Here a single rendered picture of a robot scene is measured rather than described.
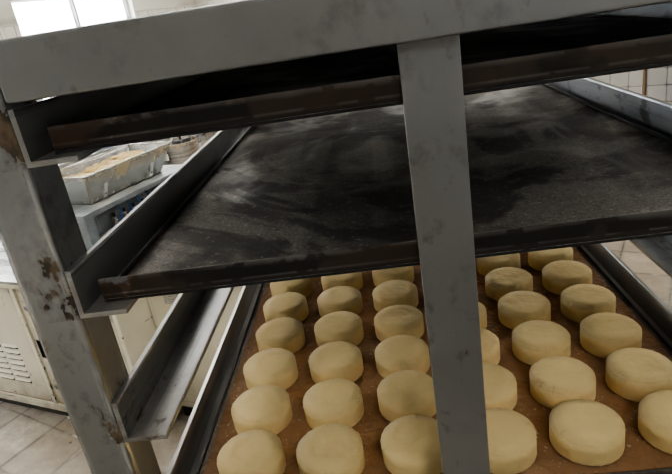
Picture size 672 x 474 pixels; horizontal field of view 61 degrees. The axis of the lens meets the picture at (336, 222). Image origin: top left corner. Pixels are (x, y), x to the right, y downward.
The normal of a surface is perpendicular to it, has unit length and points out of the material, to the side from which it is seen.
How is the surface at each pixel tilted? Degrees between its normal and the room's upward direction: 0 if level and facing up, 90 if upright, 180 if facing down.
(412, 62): 90
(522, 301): 0
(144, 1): 90
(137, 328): 90
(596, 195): 0
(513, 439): 0
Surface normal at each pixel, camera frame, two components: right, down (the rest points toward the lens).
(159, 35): -0.04, 0.36
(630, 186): -0.15, -0.92
